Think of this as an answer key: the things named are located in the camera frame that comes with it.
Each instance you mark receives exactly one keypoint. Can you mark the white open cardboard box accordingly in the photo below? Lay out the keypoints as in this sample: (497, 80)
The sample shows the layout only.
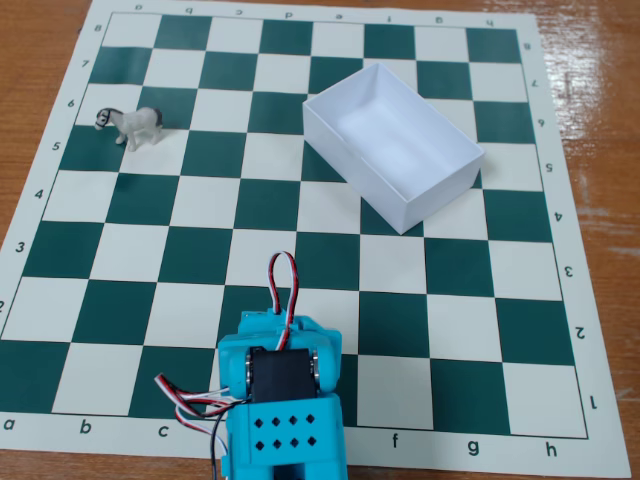
(400, 135)

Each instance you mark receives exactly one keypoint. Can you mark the blue 3D-printed robot arm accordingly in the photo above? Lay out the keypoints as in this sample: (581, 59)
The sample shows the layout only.
(285, 425)

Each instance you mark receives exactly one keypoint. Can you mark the small white toy horse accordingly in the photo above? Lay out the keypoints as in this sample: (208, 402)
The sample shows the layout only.
(140, 122)

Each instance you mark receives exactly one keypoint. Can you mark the green and cream chessboard mat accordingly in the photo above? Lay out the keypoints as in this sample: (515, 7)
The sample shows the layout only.
(450, 325)

